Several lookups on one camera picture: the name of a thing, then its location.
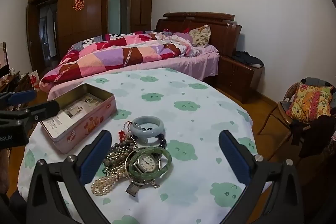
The patchwork quilt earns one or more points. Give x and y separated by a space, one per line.
118 56

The dark garment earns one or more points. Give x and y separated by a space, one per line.
315 134

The pale blue jade bangle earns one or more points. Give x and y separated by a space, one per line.
136 132

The red and white bag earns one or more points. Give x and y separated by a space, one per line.
34 79

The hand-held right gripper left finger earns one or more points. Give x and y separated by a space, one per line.
95 158

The green jade bangle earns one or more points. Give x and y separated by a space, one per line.
168 158

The red paper decoration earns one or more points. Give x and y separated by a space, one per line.
77 4

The brown wooden wardrobe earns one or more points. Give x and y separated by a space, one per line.
92 16

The wicker chair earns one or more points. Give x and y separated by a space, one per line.
275 111

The dark clothes pile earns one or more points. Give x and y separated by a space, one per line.
246 58

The red knot charm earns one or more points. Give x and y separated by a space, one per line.
121 134

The television screen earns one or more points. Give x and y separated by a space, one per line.
3 61

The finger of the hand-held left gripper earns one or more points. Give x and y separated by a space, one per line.
22 96
44 108

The bed with patchwork quilt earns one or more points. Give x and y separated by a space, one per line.
183 64

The wooden nightstand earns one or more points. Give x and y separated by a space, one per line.
236 77

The wooden bed headboard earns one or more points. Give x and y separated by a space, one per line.
225 29

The floral pillow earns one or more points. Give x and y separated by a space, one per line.
200 35

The cluttered wooden cabinet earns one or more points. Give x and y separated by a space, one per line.
15 82

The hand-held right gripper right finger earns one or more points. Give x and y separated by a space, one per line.
233 158

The colourful patterned cushion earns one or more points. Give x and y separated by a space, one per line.
307 103

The pink tin box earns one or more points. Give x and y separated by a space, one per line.
86 129

